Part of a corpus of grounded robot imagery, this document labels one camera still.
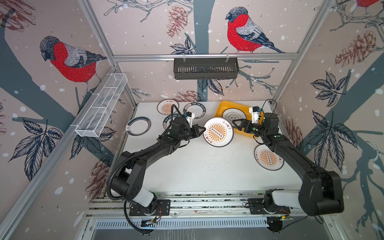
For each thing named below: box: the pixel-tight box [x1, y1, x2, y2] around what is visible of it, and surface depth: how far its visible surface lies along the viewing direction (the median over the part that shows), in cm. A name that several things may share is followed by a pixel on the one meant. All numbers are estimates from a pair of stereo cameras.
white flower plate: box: [222, 108, 247, 126], surface depth 113 cm
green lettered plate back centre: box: [183, 102, 207, 120], surface depth 120 cm
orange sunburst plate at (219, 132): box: [203, 117, 234, 148], surface depth 85 cm
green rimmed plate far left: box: [125, 116, 152, 137], surface depth 109 cm
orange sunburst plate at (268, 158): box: [254, 144, 285, 171], surface depth 92 cm
